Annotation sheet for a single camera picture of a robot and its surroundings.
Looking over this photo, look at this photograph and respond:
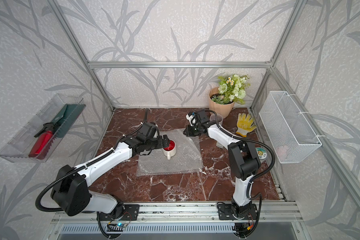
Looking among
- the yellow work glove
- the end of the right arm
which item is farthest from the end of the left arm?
the yellow work glove

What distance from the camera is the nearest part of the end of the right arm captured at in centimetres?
71

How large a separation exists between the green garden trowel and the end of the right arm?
22.3 inches

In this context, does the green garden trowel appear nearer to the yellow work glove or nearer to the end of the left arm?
the end of the left arm

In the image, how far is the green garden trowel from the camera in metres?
0.65

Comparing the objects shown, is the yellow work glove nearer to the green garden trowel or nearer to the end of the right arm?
the end of the right arm

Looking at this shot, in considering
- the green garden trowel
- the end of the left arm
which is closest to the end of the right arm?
the end of the left arm

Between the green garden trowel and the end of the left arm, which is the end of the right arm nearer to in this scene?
the end of the left arm
